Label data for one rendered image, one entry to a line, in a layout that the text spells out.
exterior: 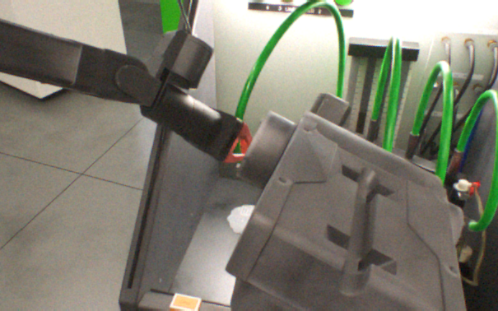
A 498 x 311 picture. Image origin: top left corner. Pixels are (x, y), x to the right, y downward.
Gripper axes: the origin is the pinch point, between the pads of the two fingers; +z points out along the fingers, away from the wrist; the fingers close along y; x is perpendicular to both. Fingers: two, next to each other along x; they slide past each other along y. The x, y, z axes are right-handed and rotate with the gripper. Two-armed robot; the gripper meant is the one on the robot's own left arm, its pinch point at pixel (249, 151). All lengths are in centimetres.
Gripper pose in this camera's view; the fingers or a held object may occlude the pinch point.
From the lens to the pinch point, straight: 73.4
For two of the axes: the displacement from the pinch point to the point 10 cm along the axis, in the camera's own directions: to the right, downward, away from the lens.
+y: -5.8, -2.8, 7.7
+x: -4.7, 8.8, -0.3
